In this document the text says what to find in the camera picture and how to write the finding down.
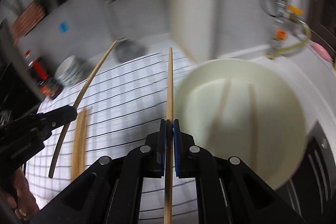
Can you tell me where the blue wall sticker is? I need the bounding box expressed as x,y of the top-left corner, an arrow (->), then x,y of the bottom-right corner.
59,22 -> 69,34

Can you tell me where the cream cutting board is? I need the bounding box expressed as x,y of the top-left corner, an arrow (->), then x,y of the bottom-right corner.
165,0 -> 232,63

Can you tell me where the pink object on counter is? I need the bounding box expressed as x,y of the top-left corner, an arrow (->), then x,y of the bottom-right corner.
311,42 -> 333,62

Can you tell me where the dark soy sauce bottle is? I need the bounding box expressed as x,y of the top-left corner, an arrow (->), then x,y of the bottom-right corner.
25,50 -> 63,100

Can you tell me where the gas valve with hose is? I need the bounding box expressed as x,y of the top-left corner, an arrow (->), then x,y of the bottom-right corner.
259,0 -> 311,60

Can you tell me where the white black checkered cloth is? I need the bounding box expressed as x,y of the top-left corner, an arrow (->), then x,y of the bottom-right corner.
26,52 -> 198,223

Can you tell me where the top patterned ceramic bowl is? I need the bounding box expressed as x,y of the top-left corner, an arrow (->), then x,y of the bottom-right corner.
55,55 -> 84,87

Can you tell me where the cream round container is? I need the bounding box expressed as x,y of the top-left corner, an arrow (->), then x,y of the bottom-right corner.
174,59 -> 308,189

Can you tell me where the wooden chopstick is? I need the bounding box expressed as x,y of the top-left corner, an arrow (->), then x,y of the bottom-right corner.
79,107 -> 91,174
49,40 -> 118,178
71,108 -> 85,181
163,48 -> 174,224

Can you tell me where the black stove top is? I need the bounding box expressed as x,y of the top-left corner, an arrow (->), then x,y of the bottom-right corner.
276,122 -> 335,223

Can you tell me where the left hand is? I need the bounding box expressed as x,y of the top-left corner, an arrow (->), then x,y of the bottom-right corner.
1,168 -> 39,221

